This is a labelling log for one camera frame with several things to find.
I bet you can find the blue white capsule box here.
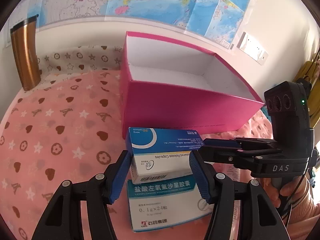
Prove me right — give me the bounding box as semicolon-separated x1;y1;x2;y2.
126;127;203;184

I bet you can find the teal white medicine box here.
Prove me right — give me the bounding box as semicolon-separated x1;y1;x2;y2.
127;175;214;232

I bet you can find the right forearm pink sleeve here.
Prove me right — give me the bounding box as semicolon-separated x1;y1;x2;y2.
287;181;319;239

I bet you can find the person's right hand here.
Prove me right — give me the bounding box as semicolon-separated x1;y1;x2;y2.
258;176;309;208

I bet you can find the yellow coat on rack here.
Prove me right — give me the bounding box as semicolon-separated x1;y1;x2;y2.
293;60;320;128

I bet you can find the pink cardboard storage box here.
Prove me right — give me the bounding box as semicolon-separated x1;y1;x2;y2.
120;31;264;134

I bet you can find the pink patterned tablecloth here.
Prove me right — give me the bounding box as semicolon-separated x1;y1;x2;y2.
0;45;276;240

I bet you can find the copper travel mug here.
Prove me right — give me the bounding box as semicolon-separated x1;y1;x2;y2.
10;14;41;91

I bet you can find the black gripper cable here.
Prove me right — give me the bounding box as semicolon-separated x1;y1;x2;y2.
285;167;320;218

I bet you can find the white wall socket panel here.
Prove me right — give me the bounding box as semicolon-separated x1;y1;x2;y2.
237;32;268;66

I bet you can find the colourful wall map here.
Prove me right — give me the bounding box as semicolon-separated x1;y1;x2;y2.
28;0;250;47

